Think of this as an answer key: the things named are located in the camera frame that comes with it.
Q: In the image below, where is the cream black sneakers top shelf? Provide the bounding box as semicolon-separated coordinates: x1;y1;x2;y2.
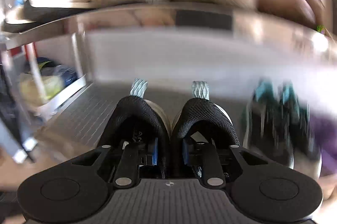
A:
1;0;98;33

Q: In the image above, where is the metal perforated shoe rack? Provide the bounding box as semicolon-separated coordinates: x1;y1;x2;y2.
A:
0;0;337;159

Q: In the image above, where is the white storage shelf unit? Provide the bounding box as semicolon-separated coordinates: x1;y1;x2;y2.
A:
1;34;87;121

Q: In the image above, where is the black sneaker white sole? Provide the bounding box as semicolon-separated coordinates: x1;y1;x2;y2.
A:
97;78;171;158

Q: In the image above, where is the purple slide slipper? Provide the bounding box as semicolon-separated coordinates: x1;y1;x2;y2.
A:
310;113;336;176

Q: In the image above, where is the black teal running sneaker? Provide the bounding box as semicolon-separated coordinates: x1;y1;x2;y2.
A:
280;82;322;179

